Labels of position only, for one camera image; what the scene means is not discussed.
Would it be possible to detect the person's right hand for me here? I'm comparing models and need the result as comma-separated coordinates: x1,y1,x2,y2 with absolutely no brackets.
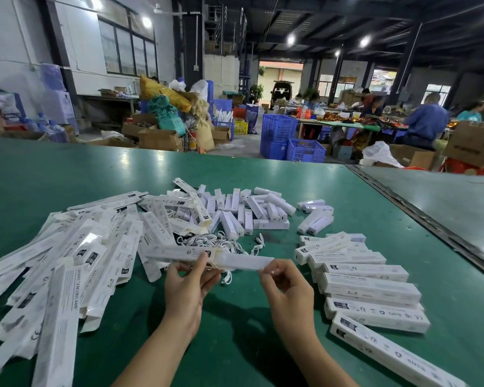
259,259,318,343

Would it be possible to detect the person's left hand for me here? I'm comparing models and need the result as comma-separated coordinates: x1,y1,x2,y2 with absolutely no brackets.
164,252,222,331

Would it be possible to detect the white lamp bar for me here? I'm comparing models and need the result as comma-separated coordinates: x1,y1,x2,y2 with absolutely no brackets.
216,254,275,273

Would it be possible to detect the long white printed carton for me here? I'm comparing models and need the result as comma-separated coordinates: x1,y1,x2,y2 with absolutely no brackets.
145,245,226,271

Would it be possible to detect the person's right forearm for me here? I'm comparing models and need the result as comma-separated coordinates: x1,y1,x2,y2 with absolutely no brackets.
282,330,361,387

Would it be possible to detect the person's left forearm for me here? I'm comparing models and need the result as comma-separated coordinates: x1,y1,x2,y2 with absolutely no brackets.
112,314,204,387

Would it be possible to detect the pile of short white lamps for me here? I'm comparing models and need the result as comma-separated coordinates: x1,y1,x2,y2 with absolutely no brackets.
161,178,335,242

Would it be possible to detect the stack of packed white cartons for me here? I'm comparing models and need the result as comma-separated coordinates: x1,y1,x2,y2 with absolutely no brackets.
294,233,460,387

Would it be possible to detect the pile of flat white cartons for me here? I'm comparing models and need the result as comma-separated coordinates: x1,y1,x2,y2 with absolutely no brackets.
0,190,178,376

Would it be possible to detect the brown paper sack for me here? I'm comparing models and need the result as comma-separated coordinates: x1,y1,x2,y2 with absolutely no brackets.
194,116,215,152

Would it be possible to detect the small cardboard box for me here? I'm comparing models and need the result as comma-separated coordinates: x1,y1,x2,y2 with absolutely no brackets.
211,126,232,145

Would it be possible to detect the open brown cardboard box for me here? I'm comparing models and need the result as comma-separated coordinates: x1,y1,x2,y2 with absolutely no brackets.
138,129,183,152

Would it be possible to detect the low blue plastic crate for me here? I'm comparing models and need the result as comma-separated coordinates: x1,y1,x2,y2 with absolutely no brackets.
286,139,327,163

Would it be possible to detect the tall blue plastic crate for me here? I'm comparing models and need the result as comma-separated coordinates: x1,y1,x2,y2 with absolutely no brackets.
260,114,298,160

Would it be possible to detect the green sack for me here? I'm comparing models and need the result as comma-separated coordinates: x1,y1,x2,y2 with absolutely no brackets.
147,94,186,136

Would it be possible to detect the blue woven bag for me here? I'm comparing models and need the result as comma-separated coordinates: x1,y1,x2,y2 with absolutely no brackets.
245,103,260,134

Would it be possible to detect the white plastic bag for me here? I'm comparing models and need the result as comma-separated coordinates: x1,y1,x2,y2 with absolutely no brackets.
359,141,405,169

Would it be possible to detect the yellow sack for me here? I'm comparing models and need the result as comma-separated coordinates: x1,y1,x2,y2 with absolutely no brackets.
140,75,193,113

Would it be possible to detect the cluttered work table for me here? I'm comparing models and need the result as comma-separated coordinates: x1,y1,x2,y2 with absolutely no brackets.
296,110,409,142

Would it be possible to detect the dark van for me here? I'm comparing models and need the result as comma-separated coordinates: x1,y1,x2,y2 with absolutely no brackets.
270,80,293,109

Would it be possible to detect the stack of white blue boxes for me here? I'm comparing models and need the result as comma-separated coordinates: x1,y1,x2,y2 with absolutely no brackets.
40,63,80,136

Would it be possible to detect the dark framed window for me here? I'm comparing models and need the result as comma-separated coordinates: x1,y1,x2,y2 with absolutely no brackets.
98,16,159,78

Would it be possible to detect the large cardboard box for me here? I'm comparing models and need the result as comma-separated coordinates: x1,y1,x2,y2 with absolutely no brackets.
443,121,484,168

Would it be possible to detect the pile of white cables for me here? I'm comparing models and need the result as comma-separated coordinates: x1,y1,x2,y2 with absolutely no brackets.
175,233,267,286

